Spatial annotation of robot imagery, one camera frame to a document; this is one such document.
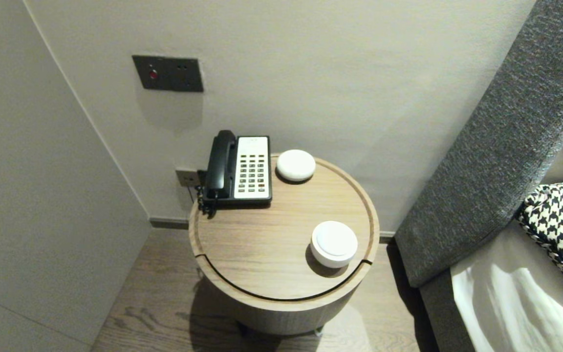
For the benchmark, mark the black white keypad telephone base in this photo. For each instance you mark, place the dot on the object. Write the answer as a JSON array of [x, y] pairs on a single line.
[[253, 171]]

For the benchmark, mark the white round lidded jar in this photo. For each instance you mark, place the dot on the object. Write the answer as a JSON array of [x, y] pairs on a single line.
[[334, 242]]

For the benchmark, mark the white bed sheet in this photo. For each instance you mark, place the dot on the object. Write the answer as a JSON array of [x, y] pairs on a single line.
[[506, 303]]

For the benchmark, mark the grey wall socket plate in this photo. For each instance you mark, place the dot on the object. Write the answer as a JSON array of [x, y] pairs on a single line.
[[184, 177]]

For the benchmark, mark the grey fabric bed base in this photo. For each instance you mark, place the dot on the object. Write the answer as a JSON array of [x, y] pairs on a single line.
[[440, 318]]

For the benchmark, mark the round wooden bedside table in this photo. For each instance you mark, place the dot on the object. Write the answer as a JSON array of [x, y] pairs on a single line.
[[262, 244]]

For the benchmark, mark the white pebble shaped puck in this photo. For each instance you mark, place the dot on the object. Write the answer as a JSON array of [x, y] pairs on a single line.
[[295, 165]]

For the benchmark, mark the black telephone handset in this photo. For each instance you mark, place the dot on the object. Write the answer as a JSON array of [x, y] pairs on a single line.
[[220, 164]]

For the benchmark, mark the grey fabric headboard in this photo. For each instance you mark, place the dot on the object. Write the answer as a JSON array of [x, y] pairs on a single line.
[[496, 146]]

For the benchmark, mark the dark wall switch panel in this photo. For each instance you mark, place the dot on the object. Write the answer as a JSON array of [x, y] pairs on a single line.
[[169, 73]]

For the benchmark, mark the black white houndstooth pillow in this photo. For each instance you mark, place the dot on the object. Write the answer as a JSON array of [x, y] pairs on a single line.
[[562, 225]]

